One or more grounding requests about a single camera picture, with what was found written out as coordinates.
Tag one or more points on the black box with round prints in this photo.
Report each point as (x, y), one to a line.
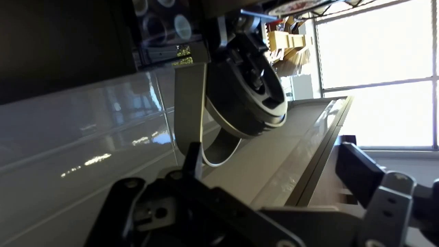
(160, 32)

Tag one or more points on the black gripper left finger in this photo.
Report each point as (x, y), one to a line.
(215, 211)

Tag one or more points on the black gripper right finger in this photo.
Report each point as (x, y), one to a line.
(366, 176)

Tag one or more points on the bright window with frame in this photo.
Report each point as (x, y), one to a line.
(379, 74)

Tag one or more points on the round black coffee maker lid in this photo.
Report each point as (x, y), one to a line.
(238, 97)

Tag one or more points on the red white sign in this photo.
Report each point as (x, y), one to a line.
(297, 6)

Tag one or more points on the stacked cardboard boxes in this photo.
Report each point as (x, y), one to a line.
(289, 50)

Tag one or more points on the grey black coffee maker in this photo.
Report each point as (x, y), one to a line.
(190, 111)

